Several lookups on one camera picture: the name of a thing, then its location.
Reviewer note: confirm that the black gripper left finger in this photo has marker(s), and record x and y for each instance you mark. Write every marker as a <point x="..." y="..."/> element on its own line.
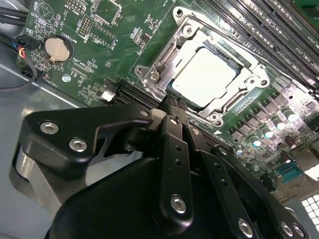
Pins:
<point x="99" y="115"/>

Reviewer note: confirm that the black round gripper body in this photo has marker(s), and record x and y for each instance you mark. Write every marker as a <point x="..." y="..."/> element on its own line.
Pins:
<point x="112" y="204"/>

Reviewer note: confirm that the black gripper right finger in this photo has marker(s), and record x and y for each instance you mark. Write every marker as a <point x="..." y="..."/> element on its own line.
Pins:
<point x="214" y="161"/>

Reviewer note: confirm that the silver square CPU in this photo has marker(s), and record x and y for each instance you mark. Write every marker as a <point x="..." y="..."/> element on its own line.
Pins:
<point x="204" y="77"/>

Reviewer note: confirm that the metal socket cover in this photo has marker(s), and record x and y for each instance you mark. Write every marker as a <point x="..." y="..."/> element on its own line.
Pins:
<point x="189" y="37"/>

